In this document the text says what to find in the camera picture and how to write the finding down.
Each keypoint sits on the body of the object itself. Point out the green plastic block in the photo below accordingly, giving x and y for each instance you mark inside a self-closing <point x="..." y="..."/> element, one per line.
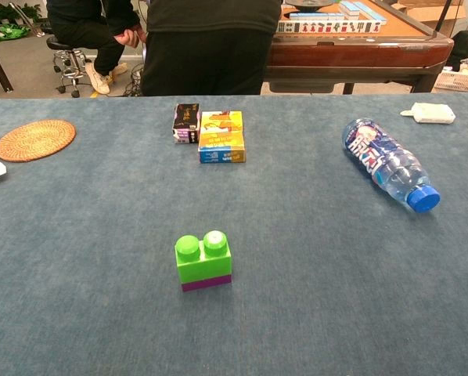
<point x="202" y="266"/>

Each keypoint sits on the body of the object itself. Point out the purple cube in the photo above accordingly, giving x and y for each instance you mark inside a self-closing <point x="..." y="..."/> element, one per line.
<point x="206" y="283"/>

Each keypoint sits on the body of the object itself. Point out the cream snack box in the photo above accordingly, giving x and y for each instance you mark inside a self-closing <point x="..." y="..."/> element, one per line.
<point x="221" y="137"/>

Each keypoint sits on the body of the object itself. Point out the small dark purple box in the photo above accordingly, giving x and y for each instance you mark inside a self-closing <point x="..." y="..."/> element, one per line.
<point x="186" y="121"/>

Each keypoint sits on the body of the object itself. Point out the blue felt table cover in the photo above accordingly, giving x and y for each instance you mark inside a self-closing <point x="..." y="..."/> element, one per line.
<point x="296" y="274"/>

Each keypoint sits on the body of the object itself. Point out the standing person in black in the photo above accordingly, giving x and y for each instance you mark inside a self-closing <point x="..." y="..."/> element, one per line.
<point x="206" y="51"/>

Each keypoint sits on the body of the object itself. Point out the blue-capped water bottle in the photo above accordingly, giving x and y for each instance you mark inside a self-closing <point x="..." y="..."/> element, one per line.
<point x="379" y="156"/>

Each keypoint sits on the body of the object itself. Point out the brown mahjong table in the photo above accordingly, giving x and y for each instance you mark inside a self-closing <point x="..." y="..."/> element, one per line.
<point x="355" y="51"/>

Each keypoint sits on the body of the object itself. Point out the row of face-up mahjong tiles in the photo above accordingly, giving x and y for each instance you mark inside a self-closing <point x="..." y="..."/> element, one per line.
<point x="328" y="27"/>

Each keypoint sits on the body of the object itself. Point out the row of blue-backed mahjong tiles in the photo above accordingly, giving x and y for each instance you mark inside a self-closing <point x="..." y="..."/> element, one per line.
<point x="316" y="16"/>

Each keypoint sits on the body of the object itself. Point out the round woven rattan coaster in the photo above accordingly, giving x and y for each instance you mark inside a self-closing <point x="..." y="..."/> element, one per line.
<point x="36" y="140"/>

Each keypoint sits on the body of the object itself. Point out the white wet wipes pouch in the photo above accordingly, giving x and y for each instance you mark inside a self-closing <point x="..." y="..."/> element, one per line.
<point x="429" y="113"/>

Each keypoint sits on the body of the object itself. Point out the black swivel stool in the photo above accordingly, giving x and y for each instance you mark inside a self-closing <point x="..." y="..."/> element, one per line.
<point x="67" y="58"/>

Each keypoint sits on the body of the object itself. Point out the seated person in black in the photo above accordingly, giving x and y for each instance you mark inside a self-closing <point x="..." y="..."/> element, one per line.
<point x="81" y="23"/>

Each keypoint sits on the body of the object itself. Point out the white plastic basket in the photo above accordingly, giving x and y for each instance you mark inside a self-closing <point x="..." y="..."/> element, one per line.
<point x="461" y="81"/>

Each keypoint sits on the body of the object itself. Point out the green potted plants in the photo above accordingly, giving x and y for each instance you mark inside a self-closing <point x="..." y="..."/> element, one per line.
<point x="7" y="19"/>

